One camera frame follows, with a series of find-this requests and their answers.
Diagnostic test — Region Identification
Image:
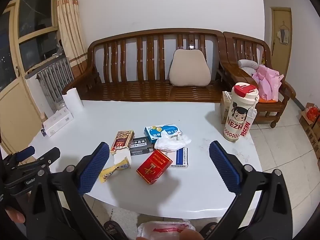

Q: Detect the pink plastic bag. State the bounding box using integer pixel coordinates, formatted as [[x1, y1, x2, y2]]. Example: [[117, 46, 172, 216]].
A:
[[251, 64, 284, 101]]

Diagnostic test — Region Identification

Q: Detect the beige carton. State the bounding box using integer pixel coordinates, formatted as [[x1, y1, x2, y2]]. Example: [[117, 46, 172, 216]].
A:
[[220, 91, 233, 125]]

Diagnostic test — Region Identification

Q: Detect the printed cardboard box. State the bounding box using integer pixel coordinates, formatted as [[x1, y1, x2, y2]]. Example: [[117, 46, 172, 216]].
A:
[[299, 102, 320, 159]]

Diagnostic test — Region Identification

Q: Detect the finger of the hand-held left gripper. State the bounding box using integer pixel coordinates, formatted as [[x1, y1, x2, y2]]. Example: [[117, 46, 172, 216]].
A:
[[3, 145, 35, 167], [4, 147, 61, 180]]

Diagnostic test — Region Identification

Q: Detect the blue white medicine box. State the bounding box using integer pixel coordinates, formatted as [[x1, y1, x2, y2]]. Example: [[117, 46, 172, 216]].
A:
[[144, 123, 183, 144]]

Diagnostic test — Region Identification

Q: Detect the red packet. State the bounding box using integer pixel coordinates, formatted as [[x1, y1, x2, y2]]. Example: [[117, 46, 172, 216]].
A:
[[306, 106, 320, 123]]

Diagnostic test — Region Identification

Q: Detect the white red-print plastic bag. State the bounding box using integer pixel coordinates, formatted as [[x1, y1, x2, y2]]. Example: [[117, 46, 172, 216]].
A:
[[137, 219, 196, 240]]

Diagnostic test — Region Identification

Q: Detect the white tissue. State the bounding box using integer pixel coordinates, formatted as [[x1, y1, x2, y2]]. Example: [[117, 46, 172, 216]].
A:
[[154, 134, 192, 153]]

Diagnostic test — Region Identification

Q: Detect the gold red patterned box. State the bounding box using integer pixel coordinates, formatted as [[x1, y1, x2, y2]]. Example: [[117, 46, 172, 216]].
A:
[[110, 130, 135, 154]]

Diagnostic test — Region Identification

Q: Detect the yellow framed balcony door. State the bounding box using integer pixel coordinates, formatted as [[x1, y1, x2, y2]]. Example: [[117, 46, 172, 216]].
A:
[[0, 0, 67, 153]]

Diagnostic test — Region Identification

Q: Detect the red cigarette box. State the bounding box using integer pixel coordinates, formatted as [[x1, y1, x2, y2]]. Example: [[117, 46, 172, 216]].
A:
[[136, 150, 173, 185]]

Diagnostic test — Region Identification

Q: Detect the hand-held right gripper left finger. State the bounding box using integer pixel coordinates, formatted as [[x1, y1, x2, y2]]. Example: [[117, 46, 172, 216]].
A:
[[26, 141, 118, 240]]

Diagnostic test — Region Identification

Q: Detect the paper towel roll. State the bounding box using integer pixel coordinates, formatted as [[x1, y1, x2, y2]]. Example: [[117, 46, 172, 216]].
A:
[[62, 88, 84, 117]]

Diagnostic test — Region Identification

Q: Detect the yellow snack wrapper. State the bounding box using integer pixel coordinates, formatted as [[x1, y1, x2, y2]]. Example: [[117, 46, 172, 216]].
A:
[[99, 156, 131, 184]]

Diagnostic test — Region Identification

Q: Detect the beige back cushion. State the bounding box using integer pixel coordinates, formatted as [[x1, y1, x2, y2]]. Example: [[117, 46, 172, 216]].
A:
[[169, 49, 208, 87]]

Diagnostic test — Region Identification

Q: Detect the person's left hand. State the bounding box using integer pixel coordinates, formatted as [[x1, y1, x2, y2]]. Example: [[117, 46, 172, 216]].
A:
[[4, 205, 27, 224]]

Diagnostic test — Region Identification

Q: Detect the black flat box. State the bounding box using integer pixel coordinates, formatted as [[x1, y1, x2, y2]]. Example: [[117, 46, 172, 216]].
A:
[[130, 137, 154, 156]]

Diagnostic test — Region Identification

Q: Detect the wooden armchair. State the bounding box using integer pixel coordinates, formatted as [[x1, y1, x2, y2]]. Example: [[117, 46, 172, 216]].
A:
[[217, 31, 297, 128]]

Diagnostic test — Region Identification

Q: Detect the grey striped pillow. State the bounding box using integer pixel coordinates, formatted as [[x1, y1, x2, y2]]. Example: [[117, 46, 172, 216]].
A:
[[237, 59, 260, 77]]

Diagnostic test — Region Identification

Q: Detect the cartoon print tumbler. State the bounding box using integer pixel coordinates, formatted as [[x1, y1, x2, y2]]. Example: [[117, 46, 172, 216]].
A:
[[223, 82, 259, 142]]

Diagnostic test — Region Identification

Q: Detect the long white box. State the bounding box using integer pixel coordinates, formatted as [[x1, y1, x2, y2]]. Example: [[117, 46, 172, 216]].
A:
[[41, 106, 74, 137]]

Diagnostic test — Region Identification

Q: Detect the white box blue stripe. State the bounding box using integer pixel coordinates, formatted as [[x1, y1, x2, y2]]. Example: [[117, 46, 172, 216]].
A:
[[160, 147, 189, 168]]

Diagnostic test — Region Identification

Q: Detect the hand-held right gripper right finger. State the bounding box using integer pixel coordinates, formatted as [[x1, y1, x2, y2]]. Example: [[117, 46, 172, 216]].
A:
[[209, 141, 293, 240]]

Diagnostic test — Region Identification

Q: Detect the grey radiator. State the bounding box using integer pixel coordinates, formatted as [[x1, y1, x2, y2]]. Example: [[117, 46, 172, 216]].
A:
[[36, 57, 75, 113]]

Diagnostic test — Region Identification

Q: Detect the yellow room door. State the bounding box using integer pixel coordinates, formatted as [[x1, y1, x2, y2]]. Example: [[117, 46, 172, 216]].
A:
[[271, 7, 293, 75]]

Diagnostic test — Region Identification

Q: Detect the hanging door ornament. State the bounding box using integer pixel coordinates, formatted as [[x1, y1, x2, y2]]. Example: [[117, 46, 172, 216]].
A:
[[277, 21, 290, 45]]

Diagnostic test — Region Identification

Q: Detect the wooden slatted sofa bench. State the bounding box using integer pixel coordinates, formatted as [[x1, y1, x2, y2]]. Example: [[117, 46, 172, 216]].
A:
[[61, 28, 227, 103]]

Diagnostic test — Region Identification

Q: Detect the cream striped curtain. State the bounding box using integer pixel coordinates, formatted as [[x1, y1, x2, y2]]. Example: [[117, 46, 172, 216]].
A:
[[56, 0, 88, 65]]

